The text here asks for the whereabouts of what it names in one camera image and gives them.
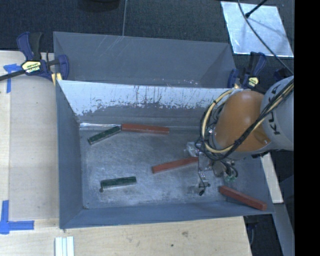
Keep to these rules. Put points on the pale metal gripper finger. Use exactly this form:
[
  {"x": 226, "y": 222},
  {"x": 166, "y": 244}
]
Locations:
[
  {"x": 193, "y": 189},
  {"x": 204, "y": 182}
]

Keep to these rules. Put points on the red-brown flat block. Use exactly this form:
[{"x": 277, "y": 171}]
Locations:
[
  {"x": 172, "y": 165},
  {"x": 243, "y": 198},
  {"x": 145, "y": 129}
]

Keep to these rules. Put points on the grey metal bin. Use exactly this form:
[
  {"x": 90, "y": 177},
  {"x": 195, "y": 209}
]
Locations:
[{"x": 140, "y": 160}]

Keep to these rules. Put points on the dark green flat block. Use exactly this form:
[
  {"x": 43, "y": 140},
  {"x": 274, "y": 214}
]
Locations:
[
  {"x": 118, "y": 182},
  {"x": 103, "y": 135}
]

